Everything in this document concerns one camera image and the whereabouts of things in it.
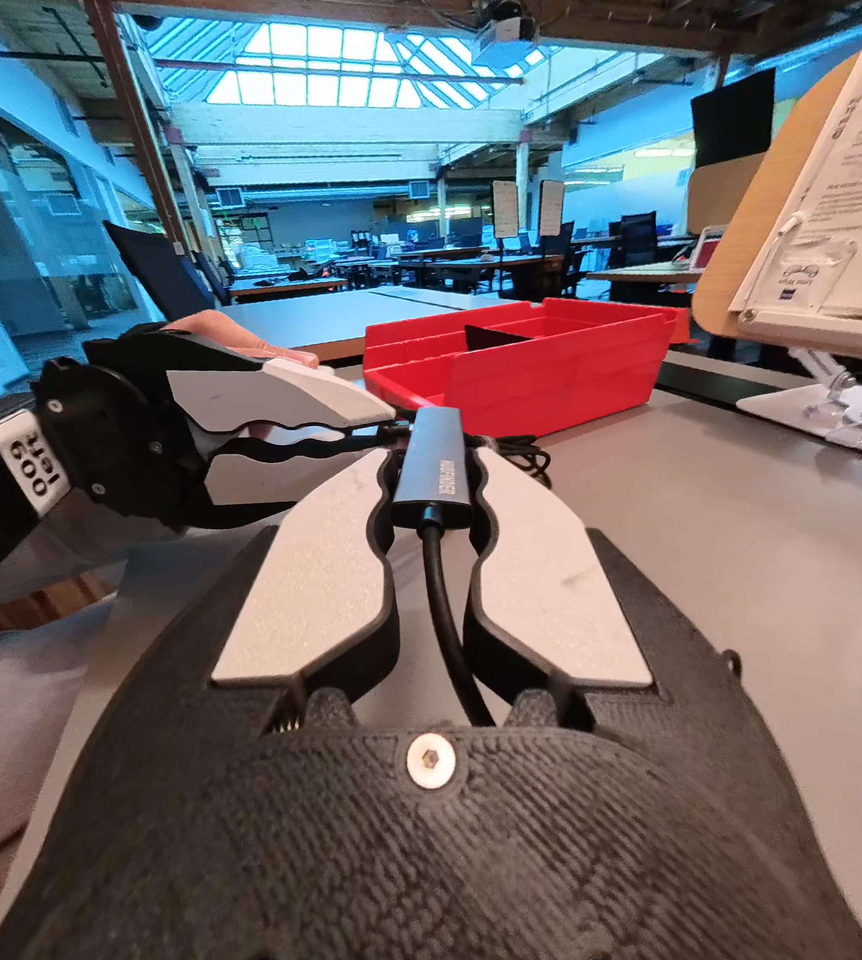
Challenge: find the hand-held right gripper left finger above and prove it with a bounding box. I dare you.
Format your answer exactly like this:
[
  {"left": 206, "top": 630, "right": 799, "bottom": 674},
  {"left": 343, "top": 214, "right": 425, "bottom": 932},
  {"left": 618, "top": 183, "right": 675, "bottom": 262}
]
[{"left": 209, "top": 447, "right": 402, "bottom": 705}]

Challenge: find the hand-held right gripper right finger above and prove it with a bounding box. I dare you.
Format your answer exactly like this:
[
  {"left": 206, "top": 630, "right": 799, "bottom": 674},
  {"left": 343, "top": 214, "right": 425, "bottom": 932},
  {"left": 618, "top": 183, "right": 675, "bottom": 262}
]
[{"left": 463, "top": 446, "right": 657, "bottom": 706}]

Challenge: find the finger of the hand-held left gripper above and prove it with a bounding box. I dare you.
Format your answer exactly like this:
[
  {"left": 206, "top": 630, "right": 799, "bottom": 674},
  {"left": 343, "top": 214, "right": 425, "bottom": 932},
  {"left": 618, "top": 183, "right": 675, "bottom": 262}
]
[
  {"left": 167, "top": 358, "right": 411, "bottom": 453},
  {"left": 200, "top": 437, "right": 395, "bottom": 528}
]

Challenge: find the dark grey adapter with cable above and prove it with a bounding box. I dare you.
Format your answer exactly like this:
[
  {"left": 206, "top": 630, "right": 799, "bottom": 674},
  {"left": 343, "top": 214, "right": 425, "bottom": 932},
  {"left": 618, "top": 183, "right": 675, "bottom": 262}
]
[{"left": 389, "top": 407, "right": 498, "bottom": 730}]

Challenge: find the grey desk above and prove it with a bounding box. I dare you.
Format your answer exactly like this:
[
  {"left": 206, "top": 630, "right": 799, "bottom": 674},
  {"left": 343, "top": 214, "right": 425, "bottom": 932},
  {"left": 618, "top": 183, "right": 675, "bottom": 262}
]
[{"left": 26, "top": 360, "right": 862, "bottom": 960}]

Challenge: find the person's left hand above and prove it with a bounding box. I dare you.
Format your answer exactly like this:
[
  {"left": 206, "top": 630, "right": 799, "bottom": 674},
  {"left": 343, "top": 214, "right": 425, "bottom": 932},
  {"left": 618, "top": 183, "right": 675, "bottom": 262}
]
[{"left": 163, "top": 309, "right": 321, "bottom": 369}]

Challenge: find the grey table with wooden edge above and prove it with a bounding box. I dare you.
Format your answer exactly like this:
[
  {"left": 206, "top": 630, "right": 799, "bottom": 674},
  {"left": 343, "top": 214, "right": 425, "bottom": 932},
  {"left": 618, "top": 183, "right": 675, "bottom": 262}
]
[{"left": 217, "top": 287, "right": 545, "bottom": 363}]

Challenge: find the black monitor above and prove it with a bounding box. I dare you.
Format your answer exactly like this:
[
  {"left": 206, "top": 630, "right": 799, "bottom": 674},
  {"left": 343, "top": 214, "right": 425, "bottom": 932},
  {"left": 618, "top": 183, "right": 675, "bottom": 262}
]
[{"left": 103, "top": 219, "right": 211, "bottom": 320}]

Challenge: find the red plastic bin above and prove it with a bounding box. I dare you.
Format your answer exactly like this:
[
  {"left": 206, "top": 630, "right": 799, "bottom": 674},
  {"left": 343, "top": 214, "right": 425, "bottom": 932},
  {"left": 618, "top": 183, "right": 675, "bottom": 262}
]
[{"left": 362, "top": 297, "right": 692, "bottom": 440}]

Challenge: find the glass skylight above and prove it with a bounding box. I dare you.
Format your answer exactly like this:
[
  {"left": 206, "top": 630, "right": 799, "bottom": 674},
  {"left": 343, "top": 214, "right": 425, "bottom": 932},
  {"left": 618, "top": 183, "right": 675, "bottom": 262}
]
[{"left": 206, "top": 22, "right": 552, "bottom": 108}]

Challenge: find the black office chair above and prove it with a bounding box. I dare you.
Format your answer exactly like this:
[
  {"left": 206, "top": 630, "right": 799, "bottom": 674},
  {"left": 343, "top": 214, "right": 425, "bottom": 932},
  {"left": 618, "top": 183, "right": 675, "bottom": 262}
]
[{"left": 611, "top": 212, "right": 659, "bottom": 270}]

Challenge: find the white stand tray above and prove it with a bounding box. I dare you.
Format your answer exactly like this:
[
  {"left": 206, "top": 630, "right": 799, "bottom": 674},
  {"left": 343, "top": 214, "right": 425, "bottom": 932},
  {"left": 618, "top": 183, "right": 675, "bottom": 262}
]
[{"left": 734, "top": 306, "right": 862, "bottom": 376}]

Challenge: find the red white sign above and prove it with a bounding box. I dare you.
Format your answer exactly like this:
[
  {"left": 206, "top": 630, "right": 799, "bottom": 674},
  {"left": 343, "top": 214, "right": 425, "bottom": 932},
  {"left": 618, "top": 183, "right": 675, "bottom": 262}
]
[{"left": 689, "top": 225, "right": 730, "bottom": 273}]

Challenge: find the wooden document stand board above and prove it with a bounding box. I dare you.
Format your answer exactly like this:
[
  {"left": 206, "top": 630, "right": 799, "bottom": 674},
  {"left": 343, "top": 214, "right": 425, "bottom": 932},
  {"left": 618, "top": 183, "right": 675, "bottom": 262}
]
[{"left": 689, "top": 52, "right": 862, "bottom": 340}]

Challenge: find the laminated instruction sheet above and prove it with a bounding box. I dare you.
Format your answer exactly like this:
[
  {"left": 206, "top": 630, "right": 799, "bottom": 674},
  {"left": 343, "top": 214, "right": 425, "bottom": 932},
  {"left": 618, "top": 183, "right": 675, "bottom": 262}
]
[{"left": 764, "top": 234, "right": 862, "bottom": 320}]

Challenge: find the brown cardboard panel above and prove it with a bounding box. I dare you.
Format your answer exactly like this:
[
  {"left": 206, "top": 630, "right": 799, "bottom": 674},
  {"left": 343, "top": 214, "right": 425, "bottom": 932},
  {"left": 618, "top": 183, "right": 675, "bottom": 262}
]
[{"left": 686, "top": 153, "right": 770, "bottom": 237}]

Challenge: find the ceiling projector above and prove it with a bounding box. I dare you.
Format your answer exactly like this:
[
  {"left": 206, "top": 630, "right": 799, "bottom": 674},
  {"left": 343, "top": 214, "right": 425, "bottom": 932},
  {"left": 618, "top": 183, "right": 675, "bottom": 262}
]
[{"left": 472, "top": 16, "right": 545, "bottom": 70}]

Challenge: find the black panel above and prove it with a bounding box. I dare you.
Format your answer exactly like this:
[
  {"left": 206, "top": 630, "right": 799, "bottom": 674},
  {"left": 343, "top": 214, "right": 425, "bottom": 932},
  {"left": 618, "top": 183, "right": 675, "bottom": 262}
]
[{"left": 689, "top": 67, "right": 777, "bottom": 170}]

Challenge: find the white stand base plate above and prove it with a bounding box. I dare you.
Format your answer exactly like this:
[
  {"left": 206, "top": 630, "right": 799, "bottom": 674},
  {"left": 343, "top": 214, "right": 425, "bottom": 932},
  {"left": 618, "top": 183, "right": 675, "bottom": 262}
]
[{"left": 734, "top": 382, "right": 862, "bottom": 468}]

